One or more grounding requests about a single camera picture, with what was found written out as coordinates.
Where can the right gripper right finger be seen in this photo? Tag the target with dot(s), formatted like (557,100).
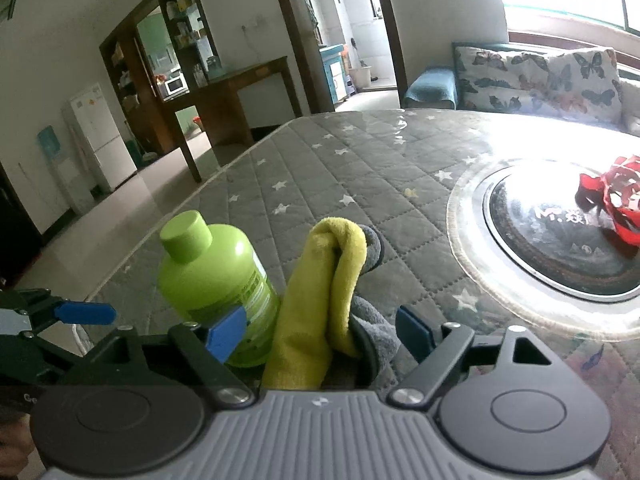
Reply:
(489,364)

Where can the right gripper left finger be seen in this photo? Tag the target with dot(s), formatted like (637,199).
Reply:
(189,354)

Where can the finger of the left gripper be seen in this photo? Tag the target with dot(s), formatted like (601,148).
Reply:
(25,356)

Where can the green plastic bottle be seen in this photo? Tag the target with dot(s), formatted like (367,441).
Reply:
(208,271)

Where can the yellow grey cleaning cloth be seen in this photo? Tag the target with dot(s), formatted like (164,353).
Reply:
(327,337)

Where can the round induction cooktop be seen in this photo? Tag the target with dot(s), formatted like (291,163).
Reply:
(520,229)

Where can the white water dispenser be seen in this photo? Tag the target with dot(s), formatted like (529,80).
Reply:
(68,174)

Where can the grey star quilted table cover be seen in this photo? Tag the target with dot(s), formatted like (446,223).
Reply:
(393,170)

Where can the red folding basket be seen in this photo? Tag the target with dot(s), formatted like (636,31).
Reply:
(617,192)

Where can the white refrigerator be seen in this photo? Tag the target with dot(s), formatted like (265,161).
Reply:
(99,141)

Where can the dark wooden table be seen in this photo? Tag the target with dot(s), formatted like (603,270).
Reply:
(221,111)

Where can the dark wooden shelf unit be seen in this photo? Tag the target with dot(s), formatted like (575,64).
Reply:
(157,40)

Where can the blue sofa armrest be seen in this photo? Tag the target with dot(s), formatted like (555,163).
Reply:
(436,87)

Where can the white microwave oven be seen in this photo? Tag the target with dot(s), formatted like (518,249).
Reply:
(174,86)

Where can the white bucket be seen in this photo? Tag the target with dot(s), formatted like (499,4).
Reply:
(361,77)

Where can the blue white cabinet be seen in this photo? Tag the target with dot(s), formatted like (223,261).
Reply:
(332,62)

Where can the butterfly pattern cushion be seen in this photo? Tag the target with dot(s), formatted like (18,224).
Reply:
(580,85)

